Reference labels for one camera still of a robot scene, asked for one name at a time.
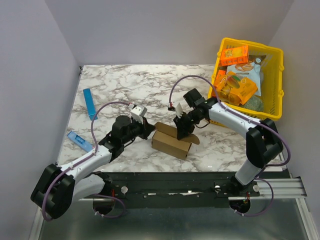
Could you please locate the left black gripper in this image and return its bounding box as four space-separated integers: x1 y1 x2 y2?
122 116 156 145

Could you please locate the brown cardboard box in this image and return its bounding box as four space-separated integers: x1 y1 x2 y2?
151 122 200 160

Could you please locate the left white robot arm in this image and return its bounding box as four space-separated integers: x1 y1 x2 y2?
30 115 156 221

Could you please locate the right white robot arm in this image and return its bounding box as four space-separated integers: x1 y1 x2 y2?
173 88 284 196

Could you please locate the small blue box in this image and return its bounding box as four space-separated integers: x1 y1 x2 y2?
67 131 93 153

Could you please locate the long blue box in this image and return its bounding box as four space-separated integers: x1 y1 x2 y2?
83 88 98 121

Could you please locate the orange snack box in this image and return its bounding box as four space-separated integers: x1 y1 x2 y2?
219 45 249 66

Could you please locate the small orange packet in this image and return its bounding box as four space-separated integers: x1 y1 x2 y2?
215 69 226 84

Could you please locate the orange mango snack bag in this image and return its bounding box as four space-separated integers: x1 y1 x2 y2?
213 71 258 106

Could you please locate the green textured pouch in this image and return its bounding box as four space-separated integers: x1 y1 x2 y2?
241 95 264 112

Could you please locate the light blue snack bag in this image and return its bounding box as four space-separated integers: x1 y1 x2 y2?
226 61 261 96

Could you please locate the yellow plastic basket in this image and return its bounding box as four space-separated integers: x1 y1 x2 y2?
211 37 285 121

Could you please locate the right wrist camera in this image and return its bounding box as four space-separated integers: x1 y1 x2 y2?
175 103 185 119

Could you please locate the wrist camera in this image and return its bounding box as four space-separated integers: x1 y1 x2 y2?
175 103 185 119
130 105 147 124

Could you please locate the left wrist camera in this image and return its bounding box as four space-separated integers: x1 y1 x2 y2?
130 105 147 124

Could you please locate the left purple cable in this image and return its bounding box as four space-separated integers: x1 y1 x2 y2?
41 101 133 222

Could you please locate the purple cable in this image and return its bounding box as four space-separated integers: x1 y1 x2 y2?
41 101 133 222
166 74 292 167

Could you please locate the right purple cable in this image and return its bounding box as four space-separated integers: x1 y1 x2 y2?
166 74 292 167

